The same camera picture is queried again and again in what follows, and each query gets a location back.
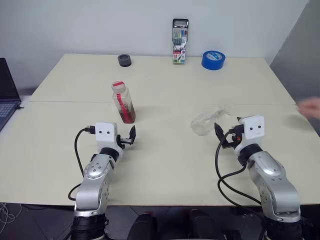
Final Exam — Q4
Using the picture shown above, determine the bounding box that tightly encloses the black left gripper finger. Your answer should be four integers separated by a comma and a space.
128, 125, 137, 146

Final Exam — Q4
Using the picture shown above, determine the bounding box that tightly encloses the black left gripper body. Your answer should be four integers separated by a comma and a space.
116, 134, 134, 150

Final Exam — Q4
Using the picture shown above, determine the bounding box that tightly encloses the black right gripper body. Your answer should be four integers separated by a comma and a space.
221, 123, 245, 150

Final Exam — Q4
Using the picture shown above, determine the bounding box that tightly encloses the clear plastic wine glass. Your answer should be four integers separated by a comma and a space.
190, 104, 236, 137

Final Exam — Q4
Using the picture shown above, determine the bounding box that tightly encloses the plastic bottle with red contents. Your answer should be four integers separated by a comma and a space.
110, 80, 137, 125

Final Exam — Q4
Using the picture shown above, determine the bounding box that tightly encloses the person's bare hand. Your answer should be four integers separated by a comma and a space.
296, 96, 320, 119

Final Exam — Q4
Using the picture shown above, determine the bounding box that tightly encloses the blue tape roll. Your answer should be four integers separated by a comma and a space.
201, 49, 226, 72

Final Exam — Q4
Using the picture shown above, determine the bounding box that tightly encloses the black round puck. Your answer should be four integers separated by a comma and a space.
117, 53, 133, 68

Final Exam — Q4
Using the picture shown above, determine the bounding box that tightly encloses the dark rounded shape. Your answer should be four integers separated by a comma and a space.
129, 211, 159, 240

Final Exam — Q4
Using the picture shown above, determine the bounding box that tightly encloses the marker pen pack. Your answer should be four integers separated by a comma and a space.
171, 17, 190, 66

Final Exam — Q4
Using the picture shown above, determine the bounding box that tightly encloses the dark laptop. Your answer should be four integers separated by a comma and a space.
0, 57, 25, 133

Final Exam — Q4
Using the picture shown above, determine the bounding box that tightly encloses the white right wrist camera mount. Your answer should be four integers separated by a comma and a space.
240, 115, 266, 149

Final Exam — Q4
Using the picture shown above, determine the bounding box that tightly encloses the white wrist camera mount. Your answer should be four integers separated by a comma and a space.
95, 122, 119, 151
240, 115, 266, 149

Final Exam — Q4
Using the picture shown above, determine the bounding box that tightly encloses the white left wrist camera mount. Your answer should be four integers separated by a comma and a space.
95, 122, 119, 151

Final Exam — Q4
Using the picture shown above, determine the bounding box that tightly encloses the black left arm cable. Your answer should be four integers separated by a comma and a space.
67, 126, 98, 201

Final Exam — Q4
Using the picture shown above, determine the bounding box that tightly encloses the white floor cable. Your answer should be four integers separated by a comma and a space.
0, 201, 24, 227

